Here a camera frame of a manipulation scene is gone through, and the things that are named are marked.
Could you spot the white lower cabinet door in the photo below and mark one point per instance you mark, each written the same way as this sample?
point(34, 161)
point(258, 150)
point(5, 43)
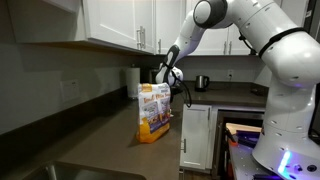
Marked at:
point(196, 136)

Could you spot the purple blue tool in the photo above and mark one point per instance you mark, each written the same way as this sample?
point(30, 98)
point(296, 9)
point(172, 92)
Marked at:
point(248, 137)

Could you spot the steel electric kettle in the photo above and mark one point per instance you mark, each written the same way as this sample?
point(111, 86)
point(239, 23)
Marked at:
point(201, 82)

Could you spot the small white snack packet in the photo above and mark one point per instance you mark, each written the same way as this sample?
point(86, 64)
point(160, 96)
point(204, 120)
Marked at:
point(171, 115)

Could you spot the white wall switch plate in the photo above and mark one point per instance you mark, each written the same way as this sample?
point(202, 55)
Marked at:
point(70, 90)

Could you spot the steel kitchen sink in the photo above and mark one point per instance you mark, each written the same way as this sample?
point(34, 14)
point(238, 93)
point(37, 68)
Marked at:
point(83, 173)

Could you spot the white paper towel roll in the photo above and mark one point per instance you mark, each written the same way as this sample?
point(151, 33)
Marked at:
point(132, 81)

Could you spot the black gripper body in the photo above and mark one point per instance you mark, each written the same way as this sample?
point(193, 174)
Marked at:
point(176, 91)

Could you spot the white wall outlet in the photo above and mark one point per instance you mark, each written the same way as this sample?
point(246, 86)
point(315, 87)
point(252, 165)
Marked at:
point(230, 73)

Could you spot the big orange white snack pack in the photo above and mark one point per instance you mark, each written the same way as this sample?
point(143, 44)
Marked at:
point(154, 113)

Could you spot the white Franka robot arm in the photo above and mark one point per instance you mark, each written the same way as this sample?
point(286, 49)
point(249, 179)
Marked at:
point(283, 50)

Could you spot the wooden board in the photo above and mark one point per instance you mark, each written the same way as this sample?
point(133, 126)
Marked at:
point(243, 127)

